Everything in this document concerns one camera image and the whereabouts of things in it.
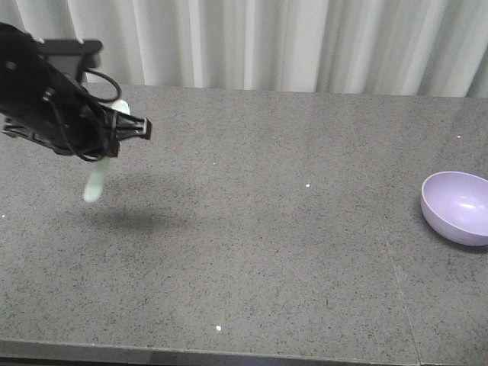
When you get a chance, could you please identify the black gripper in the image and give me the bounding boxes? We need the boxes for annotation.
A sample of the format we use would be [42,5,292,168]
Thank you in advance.
[1,23,153,160]

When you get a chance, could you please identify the mint green plastic spoon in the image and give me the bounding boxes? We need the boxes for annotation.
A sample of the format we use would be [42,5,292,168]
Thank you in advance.
[83,99,132,203]

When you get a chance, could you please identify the lilac plastic bowl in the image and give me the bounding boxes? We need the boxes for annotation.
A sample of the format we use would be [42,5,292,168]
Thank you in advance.
[420,171,487,246]

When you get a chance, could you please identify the white pleated curtain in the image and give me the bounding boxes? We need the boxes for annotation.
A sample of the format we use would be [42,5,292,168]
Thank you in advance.
[1,1,487,98]

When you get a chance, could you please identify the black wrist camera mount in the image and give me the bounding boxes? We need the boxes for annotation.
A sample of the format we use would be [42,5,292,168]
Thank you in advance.
[37,39,103,83]

